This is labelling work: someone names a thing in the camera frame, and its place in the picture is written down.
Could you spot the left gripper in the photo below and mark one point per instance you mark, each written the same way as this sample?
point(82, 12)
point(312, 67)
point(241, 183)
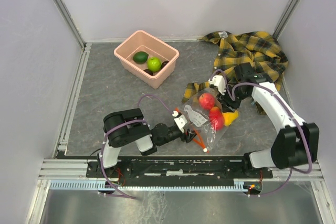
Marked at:
point(190, 135)

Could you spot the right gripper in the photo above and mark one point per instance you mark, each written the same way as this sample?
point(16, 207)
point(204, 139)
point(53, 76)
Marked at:
point(227, 105)

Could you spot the clear zip top bag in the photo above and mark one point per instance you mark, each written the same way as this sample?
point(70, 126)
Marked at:
point(198, 119)

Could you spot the green fake apple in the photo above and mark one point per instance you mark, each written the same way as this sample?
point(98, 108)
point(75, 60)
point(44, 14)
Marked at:
point(154, 64)

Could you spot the dark green fake avocado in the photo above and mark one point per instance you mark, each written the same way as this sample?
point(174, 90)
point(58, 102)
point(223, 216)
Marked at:
point(140, 57)

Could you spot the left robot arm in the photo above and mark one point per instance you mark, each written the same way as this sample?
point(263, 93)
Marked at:
point(125, 127)

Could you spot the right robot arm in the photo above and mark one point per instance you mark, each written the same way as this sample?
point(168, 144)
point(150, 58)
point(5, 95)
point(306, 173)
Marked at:
point(296, 143)

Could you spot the red fake tomato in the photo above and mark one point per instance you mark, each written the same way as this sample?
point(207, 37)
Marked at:
point(206, 101)

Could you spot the yellow plaid shirt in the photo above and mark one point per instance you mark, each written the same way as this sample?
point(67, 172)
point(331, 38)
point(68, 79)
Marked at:
point(258, 48)

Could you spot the pink plastic bin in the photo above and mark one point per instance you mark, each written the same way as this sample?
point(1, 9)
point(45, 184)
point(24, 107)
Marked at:
point(143, 41)

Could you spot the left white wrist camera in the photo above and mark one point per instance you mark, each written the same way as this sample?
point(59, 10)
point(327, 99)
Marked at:
point(180, 120)

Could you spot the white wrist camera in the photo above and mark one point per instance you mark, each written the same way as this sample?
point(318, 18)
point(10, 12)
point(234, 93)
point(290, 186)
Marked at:
point(219, 82)
point(180, 120)

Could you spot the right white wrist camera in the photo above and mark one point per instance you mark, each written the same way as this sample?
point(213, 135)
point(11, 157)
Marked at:
point(219, 82)

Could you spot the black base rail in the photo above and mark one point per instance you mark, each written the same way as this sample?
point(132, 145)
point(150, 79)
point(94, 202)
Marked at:
point(174, 171)

